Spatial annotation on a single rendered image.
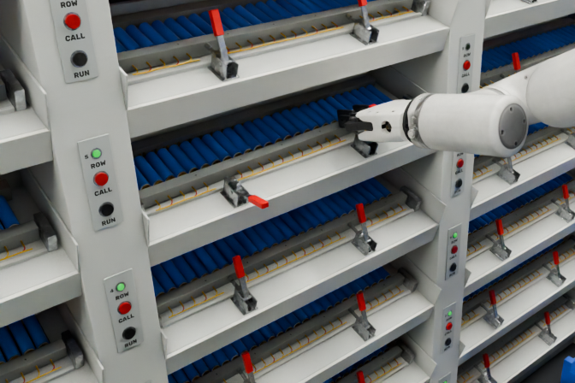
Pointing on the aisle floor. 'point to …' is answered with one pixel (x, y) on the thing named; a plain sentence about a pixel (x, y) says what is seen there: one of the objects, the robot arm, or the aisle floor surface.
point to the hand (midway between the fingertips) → (354, 116)
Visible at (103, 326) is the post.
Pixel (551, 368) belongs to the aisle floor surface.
